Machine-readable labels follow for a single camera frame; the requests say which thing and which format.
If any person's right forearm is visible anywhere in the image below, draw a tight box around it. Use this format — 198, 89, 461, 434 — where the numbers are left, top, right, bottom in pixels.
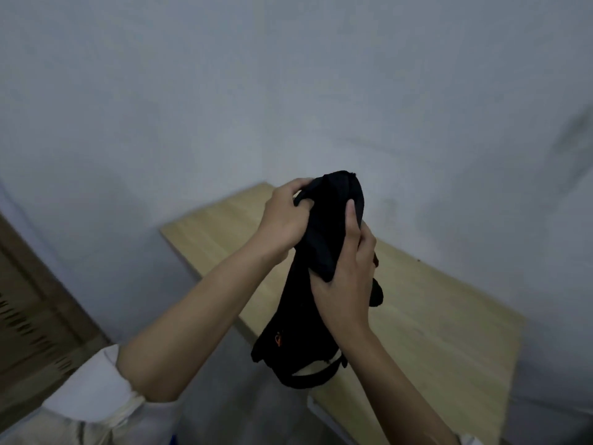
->
340, 326, 461, 445

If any white table frame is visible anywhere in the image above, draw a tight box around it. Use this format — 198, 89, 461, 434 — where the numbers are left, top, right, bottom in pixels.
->
306, 395, 358, 445

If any person's left forearm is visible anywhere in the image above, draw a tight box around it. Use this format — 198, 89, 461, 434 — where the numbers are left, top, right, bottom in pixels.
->
116, 240, 290, 404

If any brown wooden door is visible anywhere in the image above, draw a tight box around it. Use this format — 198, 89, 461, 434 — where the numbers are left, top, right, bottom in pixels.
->
0, 212, 112, 434

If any person's left hand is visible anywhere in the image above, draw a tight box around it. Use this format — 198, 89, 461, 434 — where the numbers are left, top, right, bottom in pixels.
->
251, 177, 317, 267

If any person's right hand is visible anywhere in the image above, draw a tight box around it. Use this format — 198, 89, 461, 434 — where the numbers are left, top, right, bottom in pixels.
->
309, 199, 379, 341

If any black fabric bag with straps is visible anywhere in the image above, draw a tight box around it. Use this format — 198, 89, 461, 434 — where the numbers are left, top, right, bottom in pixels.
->
250, 170, 385, 390

